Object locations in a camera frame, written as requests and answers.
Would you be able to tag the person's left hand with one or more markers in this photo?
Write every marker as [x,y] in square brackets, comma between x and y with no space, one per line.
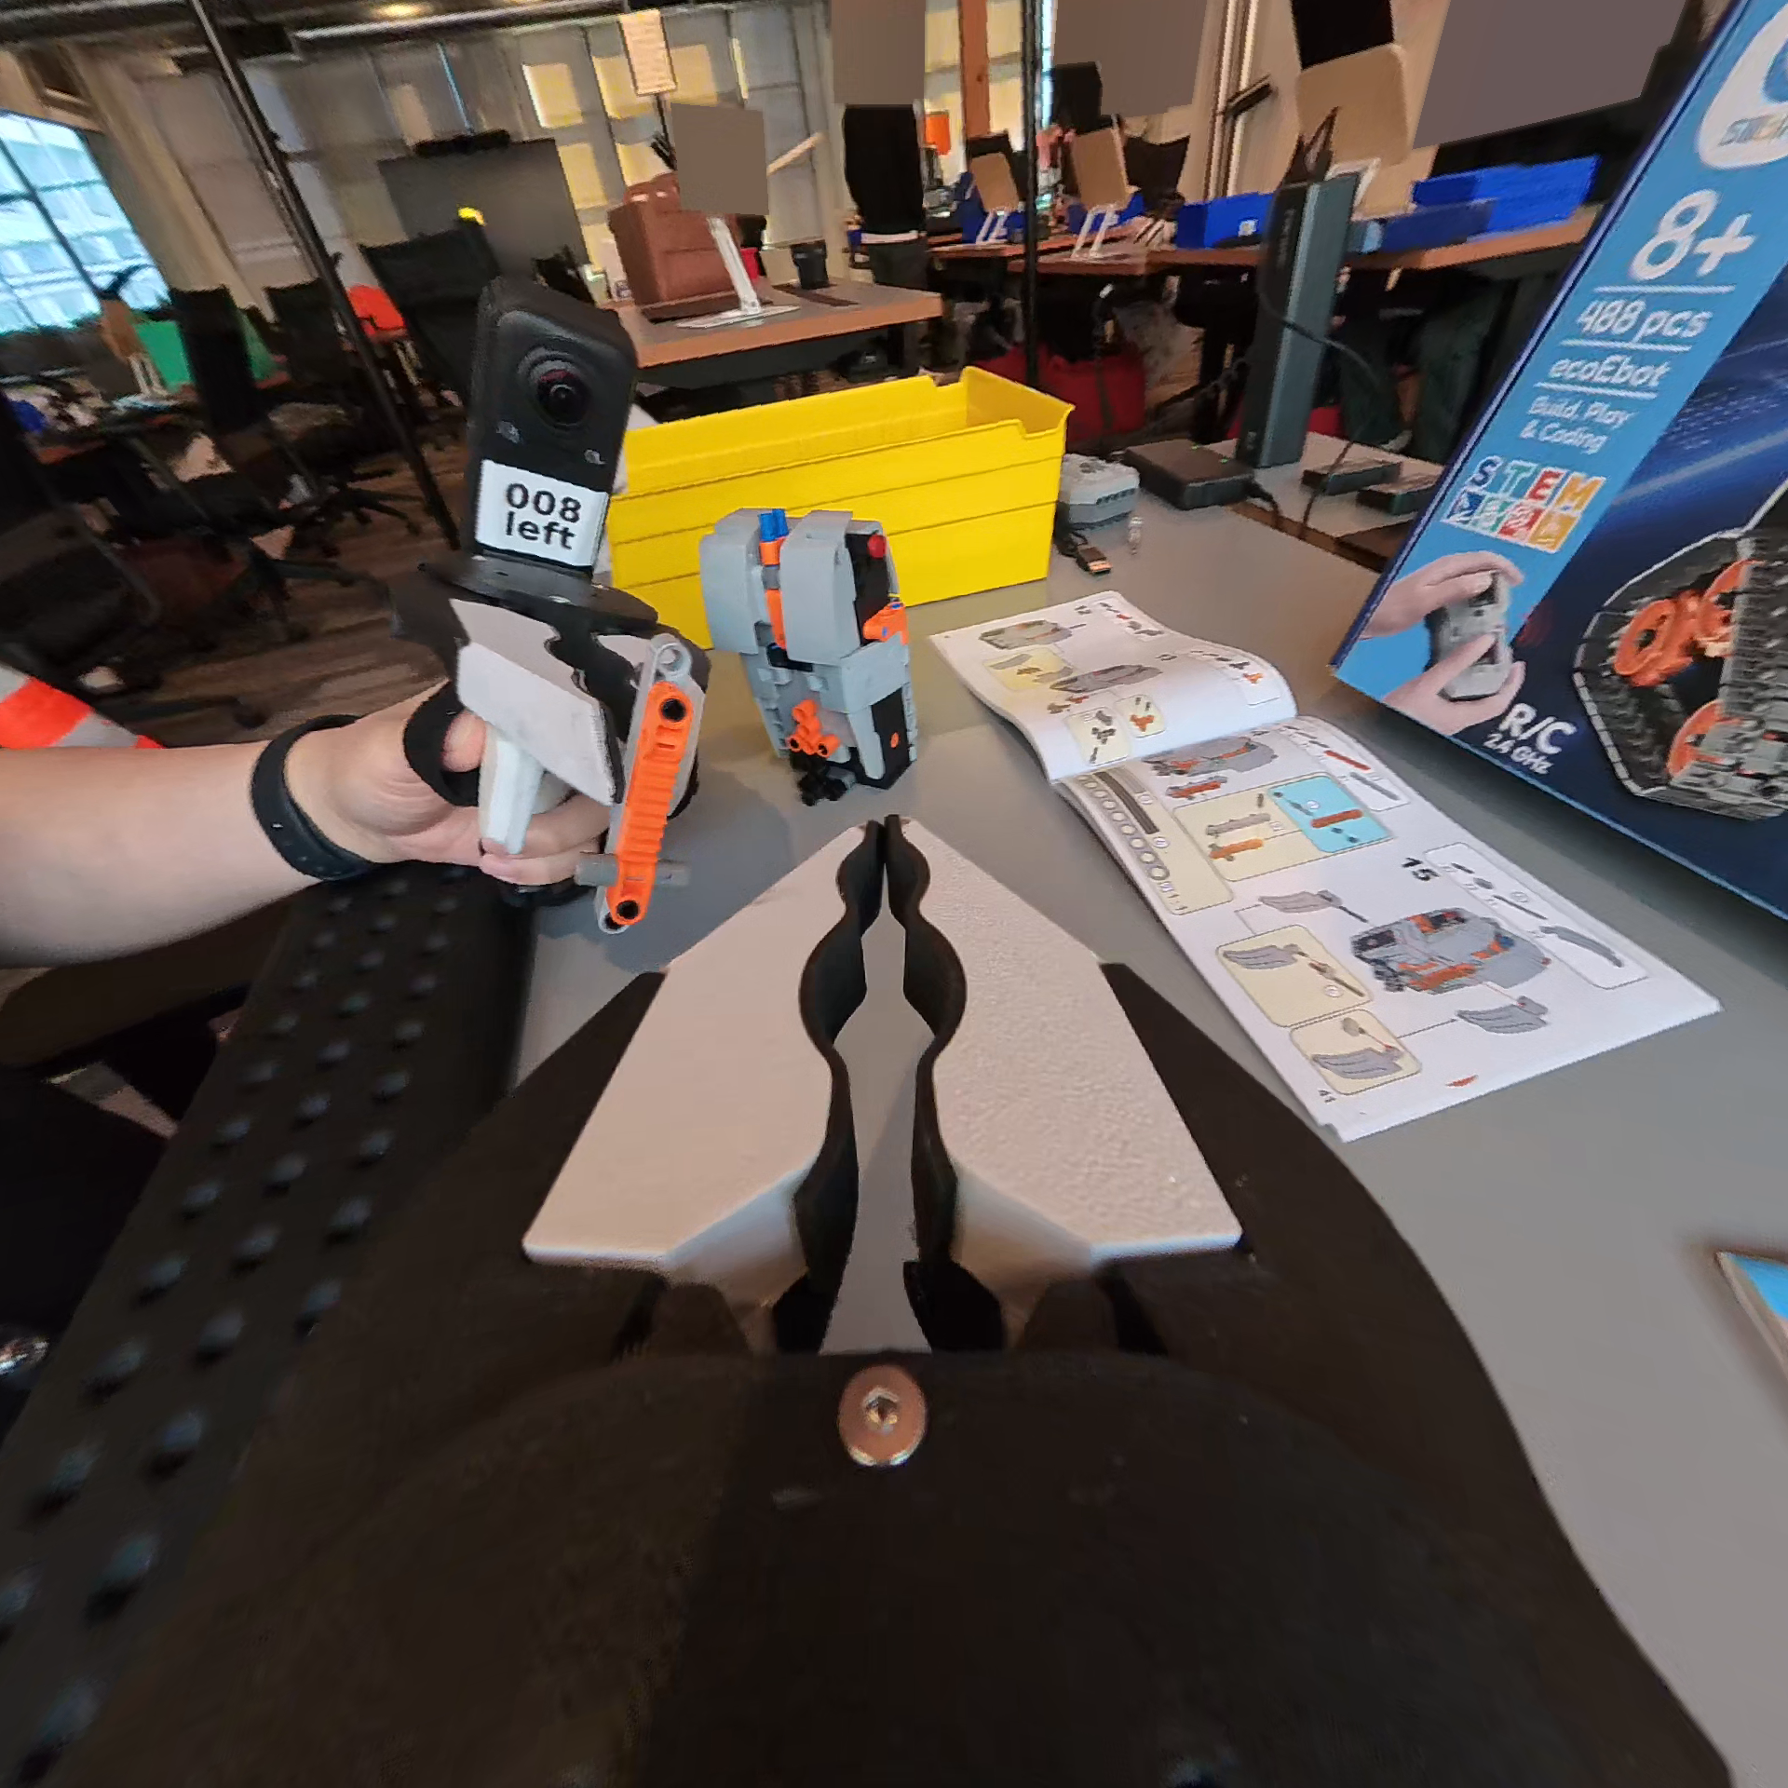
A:
[362,796]

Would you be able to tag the black metal pole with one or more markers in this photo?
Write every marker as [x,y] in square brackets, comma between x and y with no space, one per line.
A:
[1030,209]

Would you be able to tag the grey desk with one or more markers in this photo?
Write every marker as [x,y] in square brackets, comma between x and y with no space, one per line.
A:
[1538,1257]

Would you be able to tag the black power adapter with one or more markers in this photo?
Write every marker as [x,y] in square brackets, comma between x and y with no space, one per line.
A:
[1189,473]

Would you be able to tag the yellow plastic bin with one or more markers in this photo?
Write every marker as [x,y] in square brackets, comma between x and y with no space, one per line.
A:
[867,476]

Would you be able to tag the white folding stand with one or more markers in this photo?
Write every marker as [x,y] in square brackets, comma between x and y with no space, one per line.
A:
[738,273]

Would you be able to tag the blue robot kit box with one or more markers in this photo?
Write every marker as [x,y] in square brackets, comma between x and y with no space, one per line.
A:
[1647,488]

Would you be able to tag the grey electronic brick hub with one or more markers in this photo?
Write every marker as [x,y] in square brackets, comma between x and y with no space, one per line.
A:
[1098,488]

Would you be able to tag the black wristband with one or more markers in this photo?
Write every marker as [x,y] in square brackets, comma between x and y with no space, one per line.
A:
[285,810]

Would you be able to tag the black dimpled mat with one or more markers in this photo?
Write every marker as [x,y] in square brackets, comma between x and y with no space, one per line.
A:
[280,1119]

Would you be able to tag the person's left forearm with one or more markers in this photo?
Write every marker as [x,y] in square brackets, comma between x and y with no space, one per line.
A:
[127,852]

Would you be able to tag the black flat device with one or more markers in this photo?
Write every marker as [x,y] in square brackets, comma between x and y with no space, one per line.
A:
[1347,476]
[1396,495]

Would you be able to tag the open white instruction booklet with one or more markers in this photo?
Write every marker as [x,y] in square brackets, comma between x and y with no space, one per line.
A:
[1327,908]

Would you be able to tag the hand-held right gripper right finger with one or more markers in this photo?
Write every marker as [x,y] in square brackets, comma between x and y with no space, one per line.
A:
[1075,1132]

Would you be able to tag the orange and grey brick beam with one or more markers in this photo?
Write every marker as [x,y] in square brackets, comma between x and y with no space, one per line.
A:
[649,796]

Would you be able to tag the dark large screen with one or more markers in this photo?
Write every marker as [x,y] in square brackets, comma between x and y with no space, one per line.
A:
[475,209]

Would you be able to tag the black slanted pole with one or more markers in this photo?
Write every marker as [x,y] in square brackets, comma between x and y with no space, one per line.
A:
[321,264]

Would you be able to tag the blue cover booklet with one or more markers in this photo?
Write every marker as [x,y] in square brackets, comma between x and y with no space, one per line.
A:
[1764,1306]

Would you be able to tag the grey brick-built robot model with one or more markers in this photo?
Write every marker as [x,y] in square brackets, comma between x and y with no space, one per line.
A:
[824,616]

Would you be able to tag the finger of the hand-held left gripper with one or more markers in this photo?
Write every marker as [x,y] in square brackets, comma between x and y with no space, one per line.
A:
[540,712]

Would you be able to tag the red bag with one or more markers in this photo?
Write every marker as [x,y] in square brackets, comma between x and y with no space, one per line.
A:
[1130,399]

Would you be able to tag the long wooden table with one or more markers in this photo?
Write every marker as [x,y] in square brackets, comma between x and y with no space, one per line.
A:
[1467,251]

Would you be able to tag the large window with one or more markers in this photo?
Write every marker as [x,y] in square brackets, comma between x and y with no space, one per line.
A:
[55,236]

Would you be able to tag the brown leather bag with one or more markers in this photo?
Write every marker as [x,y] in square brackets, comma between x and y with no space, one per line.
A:
[670,251]

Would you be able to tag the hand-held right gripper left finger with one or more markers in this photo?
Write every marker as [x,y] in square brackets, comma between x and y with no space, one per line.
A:
[698,1119]

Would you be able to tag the blue plastic bin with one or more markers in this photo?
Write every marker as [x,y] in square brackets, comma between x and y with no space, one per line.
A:
[1419,231]
[1509,184]
[1225,224]

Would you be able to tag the orange reflective vest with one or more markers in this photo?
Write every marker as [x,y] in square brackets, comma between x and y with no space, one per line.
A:
[55,712]

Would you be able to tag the black office chair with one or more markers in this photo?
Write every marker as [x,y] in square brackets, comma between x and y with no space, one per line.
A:
[223,363]
[433,294]

